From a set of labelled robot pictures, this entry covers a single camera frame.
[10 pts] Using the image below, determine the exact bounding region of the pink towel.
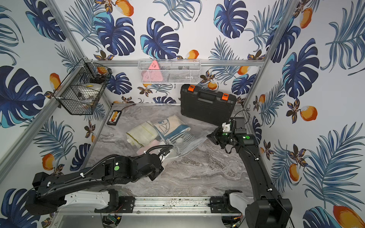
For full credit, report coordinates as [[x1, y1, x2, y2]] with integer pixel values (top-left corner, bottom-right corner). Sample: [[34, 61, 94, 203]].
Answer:
[[137, 140, 160, 155]]

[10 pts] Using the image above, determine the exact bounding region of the cream striped towel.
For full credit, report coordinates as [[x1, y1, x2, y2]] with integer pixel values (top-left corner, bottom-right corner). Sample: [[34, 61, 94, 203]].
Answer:
[[125, 121, 158, 148]]

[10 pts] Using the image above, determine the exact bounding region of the blue white patterned towel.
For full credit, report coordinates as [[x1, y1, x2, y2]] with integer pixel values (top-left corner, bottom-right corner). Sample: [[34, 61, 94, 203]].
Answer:
[[153, 115, 191, 142]]

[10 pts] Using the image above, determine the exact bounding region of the clear plastic vacuum bag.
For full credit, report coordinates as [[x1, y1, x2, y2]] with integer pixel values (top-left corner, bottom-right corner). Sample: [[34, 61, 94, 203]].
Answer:
[[118, 108, 214, 164]]

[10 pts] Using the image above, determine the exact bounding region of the black white striped towel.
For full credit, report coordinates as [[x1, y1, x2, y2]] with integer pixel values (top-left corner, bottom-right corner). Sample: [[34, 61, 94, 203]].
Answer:
[[167, 132, 196, 154]]

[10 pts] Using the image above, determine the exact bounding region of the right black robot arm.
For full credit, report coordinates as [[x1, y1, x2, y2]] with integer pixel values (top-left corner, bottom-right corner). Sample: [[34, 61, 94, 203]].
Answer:
[[207, 117, 292, 228]]

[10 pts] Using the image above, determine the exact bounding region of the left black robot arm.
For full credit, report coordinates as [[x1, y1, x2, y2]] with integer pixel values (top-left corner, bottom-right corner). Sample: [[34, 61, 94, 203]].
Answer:
[[25, 154, 163, 215]]

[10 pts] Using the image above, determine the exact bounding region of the black plastic tool case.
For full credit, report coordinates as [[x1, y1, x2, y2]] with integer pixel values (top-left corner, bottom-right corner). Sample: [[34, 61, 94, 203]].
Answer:
[[180, 84, 237, 126]]

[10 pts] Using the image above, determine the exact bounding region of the small black battery box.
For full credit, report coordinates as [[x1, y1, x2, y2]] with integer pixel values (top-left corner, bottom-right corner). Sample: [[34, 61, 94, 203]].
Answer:
[[106, 110, 122, 126]]

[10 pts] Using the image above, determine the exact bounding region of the pink triangular object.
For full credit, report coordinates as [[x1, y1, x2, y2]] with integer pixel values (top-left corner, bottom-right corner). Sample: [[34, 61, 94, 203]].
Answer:
[[142, 60, 163, 84]]

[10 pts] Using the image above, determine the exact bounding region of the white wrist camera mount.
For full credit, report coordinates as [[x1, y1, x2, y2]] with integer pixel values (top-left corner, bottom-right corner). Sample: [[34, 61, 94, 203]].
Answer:
[[222, 123, 231, 133]]

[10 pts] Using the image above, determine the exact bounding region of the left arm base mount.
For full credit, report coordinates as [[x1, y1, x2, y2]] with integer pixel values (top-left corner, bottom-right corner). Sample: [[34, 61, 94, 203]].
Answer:
[[94, 189, 136, 214]]

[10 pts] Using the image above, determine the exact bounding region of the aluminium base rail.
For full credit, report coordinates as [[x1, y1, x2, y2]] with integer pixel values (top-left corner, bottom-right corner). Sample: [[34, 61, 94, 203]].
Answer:
[[56, 195, 289, 216]]

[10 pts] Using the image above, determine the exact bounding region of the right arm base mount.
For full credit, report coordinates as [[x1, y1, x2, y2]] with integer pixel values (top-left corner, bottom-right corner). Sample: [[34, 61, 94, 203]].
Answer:
[[208, 190, 253, 214]]

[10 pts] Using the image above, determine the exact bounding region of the clear mesh wall tray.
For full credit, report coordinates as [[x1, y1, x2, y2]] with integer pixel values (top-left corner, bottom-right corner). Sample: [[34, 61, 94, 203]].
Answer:
[[138, 59, 202, 84]]

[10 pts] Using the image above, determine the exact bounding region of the black wire basket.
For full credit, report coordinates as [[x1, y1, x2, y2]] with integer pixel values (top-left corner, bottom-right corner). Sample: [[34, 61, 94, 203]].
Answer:
[[52, 59, 112, 116]]

